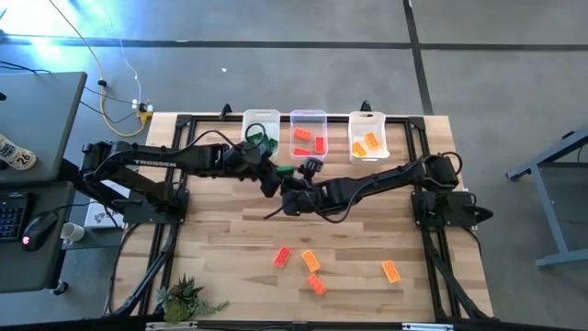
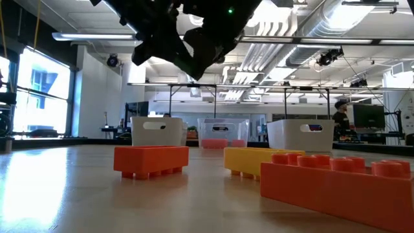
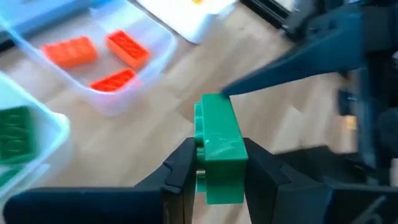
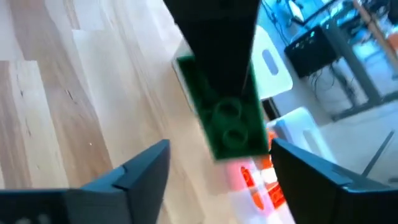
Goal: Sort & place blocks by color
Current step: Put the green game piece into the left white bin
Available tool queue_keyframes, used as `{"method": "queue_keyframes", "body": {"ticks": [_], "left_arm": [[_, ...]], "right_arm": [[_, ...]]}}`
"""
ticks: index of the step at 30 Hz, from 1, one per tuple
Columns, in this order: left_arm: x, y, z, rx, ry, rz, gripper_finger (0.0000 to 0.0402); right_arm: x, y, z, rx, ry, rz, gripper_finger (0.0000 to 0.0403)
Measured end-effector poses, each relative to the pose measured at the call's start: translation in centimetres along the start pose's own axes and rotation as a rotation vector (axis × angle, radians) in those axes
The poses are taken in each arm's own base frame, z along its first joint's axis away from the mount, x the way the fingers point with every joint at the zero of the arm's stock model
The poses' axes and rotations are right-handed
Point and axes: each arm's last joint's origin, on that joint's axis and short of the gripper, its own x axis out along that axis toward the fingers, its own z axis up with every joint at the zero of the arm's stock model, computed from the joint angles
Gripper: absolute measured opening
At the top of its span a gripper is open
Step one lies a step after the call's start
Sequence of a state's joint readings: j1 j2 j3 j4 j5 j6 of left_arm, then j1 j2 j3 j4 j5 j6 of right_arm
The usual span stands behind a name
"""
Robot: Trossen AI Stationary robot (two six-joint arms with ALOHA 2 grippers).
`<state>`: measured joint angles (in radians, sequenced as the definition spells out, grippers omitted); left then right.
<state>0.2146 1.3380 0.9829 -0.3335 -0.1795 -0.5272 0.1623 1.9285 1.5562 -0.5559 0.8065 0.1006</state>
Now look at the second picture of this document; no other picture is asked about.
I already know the black ceiling camera cluster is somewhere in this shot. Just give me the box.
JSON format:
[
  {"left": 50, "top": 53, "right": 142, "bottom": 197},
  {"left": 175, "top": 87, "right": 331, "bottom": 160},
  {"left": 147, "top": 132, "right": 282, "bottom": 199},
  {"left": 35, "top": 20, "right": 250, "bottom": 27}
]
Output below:
[{"left": 316, "top": 47, "right": 344, "bottom": 67}]

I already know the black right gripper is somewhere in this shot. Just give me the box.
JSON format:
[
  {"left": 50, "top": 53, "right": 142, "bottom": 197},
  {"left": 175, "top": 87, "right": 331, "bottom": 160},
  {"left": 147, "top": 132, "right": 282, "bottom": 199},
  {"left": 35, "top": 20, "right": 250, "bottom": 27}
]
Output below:
[{"left": 90, "top": 0, "right": 263, "bottom": 67}]

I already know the person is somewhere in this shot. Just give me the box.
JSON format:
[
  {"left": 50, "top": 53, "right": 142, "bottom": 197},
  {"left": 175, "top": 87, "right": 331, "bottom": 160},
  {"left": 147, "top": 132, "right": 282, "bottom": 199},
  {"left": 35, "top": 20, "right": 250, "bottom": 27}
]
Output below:
[{"left": 332, "top": 100, "right": 353, "bottom": 140}]

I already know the black stand equipment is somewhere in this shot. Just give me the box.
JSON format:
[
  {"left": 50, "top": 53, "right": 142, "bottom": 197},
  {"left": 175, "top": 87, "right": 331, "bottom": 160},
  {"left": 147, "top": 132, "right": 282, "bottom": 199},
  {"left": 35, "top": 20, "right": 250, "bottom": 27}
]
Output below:
[{"left": 0, "top": 69, "right": 17, "bottom": 137}]

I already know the yellow hanging cable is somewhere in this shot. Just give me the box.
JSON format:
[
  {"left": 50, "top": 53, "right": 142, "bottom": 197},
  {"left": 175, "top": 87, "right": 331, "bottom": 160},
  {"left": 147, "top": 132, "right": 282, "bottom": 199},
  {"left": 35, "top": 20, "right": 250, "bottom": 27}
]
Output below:
[
  {"left": 0, "top": 0, "right": 7, "bottom": 49},
  {"left": 33, "top": 0, "right": 42, "bottom": 51}
]

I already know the yellow toy brick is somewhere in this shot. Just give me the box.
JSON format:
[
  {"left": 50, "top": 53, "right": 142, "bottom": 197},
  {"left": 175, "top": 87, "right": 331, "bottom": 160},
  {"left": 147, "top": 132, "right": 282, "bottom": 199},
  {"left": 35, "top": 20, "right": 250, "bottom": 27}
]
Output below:
[{"left": 223, "top": 147, "right": 306, "bottom": 182}]

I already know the black metal station frame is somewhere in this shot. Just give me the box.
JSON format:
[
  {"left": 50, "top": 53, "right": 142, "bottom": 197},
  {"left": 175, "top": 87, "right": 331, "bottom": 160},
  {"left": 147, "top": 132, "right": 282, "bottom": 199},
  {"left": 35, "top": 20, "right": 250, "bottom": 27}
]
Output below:
[
  {"left": 283, "top": 85, "right": 331, "bottom": 120},
  {"left": 168, "top": 83, "right": 217, "bottom": 119}
]

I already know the black overhead light bar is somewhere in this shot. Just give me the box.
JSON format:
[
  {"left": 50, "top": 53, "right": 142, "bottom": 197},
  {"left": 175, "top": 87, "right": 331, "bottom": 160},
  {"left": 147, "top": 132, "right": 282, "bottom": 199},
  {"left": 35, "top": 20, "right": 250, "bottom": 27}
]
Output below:
[{"left": 51, "top": 31, "right": 414, "bottom": 45}]

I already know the white ceiling conduit bundle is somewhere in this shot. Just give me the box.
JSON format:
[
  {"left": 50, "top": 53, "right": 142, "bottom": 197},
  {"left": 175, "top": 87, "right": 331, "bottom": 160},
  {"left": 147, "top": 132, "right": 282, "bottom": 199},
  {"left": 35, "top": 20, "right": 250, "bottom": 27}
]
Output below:
[{"left": 223, "top": 12, "right": 298, "bottom": 101}]

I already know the white plastic bin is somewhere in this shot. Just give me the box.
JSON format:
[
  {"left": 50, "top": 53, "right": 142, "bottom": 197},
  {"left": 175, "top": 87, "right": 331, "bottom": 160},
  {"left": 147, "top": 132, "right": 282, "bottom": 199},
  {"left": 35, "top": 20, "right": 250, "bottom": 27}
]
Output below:
[
  {"left": 267, "top": 118, "right": 336, "bottom": 153},
  {"left": 131, "top": 116, "right": 188, "bottom": 147}
]

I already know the large window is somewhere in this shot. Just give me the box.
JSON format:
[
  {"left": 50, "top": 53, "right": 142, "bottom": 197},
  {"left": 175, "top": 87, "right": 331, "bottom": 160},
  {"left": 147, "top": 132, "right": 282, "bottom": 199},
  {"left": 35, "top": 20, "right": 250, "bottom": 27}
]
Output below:
[{"left": 0, "top": 45, "right": 77, "bottom": 137}]

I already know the black background desk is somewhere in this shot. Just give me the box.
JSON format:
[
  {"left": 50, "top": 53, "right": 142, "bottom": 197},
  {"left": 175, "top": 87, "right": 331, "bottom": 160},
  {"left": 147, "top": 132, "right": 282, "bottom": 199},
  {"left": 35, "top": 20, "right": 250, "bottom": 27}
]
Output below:
[
  {"left": 334, "top": 131, "right": 414, "bottom": 146},
  {"left": 100, "top": 126, "right": 133, "bottom": 140}
]

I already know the clear plastic bin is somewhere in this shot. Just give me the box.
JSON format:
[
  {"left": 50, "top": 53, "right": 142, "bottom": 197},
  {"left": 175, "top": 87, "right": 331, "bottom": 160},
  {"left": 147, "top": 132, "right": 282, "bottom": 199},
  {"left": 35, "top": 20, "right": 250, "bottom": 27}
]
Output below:
[{"left": 197, "top": 118, "right": 250, "bottom": 150}]

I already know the black computer monitor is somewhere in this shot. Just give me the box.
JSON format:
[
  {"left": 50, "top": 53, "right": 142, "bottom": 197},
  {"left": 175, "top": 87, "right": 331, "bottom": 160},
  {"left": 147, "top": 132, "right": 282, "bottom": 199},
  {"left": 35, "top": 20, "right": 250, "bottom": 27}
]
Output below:
[
  {"left": 124, "top": 100, "right": 149, "bottom": 129},
  {"left": 352, "top": 103, "right": 386, "bottom": 129}
]

